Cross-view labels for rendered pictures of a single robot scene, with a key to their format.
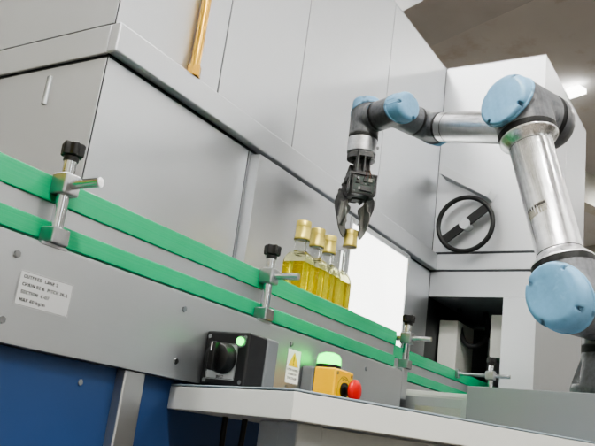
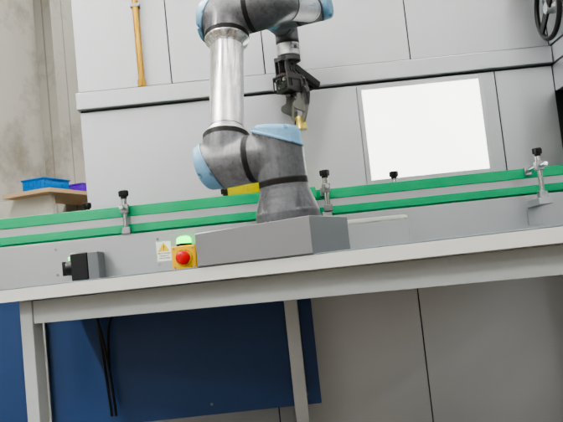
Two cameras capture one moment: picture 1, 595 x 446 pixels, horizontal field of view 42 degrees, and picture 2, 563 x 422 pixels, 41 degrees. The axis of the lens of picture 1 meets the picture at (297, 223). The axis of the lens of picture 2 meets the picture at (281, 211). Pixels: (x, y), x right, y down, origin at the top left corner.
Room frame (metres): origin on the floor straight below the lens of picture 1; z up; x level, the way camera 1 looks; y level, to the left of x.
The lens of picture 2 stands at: (0.43, -2.08, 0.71)
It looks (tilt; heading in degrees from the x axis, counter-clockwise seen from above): 5 degrees up; 56
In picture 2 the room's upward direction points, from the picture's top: 6 degrees counter-clockwise
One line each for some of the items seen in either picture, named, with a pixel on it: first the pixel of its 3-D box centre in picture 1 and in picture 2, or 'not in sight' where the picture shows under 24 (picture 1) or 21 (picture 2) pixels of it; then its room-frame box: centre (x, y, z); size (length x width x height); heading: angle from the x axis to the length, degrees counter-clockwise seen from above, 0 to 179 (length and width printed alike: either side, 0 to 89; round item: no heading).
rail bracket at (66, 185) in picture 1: (77, 193); not in sight; (0.88, 0.27, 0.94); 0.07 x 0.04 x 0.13; 57
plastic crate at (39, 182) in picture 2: not in sight; (46, 186); (2.13, 3.65, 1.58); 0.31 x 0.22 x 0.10; 35
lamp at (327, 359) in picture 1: (328, 360); (183, 240); (1.40, -0.09, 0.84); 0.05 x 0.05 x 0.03
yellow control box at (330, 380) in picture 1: (327, 389); (185, 259); (1.40, -0.09, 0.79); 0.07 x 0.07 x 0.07; 57
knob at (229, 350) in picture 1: (217, 357); (68, 268); (1.12, 0.09, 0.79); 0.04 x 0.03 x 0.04; 57
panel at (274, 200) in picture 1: (336, 272); (355, 136); (2.06, -0.12, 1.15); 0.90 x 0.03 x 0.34; 147
